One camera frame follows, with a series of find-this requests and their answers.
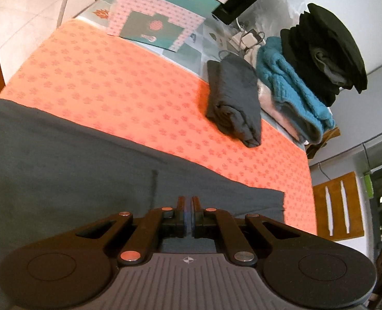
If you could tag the pink box with flower label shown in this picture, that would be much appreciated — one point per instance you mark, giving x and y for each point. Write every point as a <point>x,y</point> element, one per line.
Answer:
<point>152,16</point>

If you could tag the black box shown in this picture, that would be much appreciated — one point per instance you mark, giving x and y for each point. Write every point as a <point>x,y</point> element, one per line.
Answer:
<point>239,3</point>

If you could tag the folded dark grey garment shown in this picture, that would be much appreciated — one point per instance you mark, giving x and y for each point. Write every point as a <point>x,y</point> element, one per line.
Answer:
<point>233,103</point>

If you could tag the brown cardboard box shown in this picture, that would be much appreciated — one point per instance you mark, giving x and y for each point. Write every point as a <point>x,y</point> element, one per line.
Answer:
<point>326,135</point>

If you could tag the folded teal knitted sweater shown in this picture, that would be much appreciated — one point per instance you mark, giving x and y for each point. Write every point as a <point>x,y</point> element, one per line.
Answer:
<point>284,77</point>

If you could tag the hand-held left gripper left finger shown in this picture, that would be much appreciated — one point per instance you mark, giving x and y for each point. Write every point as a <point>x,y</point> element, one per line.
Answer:
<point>184,214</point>

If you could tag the stack of black clothes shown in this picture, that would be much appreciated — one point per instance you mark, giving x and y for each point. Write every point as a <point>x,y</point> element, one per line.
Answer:
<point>323,32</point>

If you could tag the wooden cabinet door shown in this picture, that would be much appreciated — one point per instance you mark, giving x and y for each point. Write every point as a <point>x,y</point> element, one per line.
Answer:
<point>336,206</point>

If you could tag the clear plastic bag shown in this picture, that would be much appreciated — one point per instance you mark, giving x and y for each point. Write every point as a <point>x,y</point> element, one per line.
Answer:
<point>284,6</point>

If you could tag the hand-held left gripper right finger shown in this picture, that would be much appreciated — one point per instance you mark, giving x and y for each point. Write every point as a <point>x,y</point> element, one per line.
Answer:
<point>195,214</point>

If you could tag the white power strip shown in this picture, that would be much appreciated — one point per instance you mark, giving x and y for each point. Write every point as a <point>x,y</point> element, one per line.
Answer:
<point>244,38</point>

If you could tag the folded pink garment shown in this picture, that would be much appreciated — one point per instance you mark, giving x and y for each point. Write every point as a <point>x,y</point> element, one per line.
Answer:
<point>275,111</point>

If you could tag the orange patterned mat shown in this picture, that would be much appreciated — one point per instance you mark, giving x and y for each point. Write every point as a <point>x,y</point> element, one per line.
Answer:
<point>113,80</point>

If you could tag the folded light grey garment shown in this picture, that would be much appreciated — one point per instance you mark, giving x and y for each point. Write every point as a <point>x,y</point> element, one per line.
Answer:
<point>326,63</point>

